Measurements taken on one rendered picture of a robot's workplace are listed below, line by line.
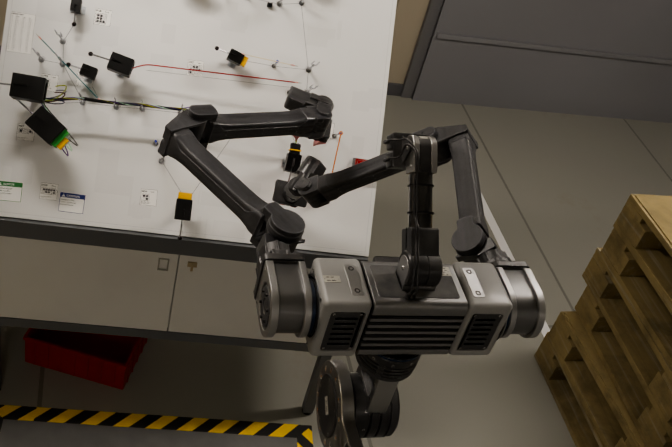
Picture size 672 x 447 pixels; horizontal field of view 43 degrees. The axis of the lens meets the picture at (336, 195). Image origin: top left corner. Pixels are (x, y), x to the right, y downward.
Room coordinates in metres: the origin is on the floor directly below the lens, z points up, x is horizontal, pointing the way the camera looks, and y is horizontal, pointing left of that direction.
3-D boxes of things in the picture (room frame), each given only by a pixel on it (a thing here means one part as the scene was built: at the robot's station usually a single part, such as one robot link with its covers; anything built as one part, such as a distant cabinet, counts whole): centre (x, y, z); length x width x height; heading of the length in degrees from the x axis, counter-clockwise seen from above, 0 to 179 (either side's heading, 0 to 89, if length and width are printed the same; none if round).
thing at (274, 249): (1.28, 0.08, 1.45); 0.09 x 0.08 x 0.12; 111
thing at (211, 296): (2.03, 0.16, 0.60); 0.55 x 0.03 x 0.39; 105
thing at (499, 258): (1.46, -0.39, 1.45); 0.09 x 0.08 x 0.12; 111
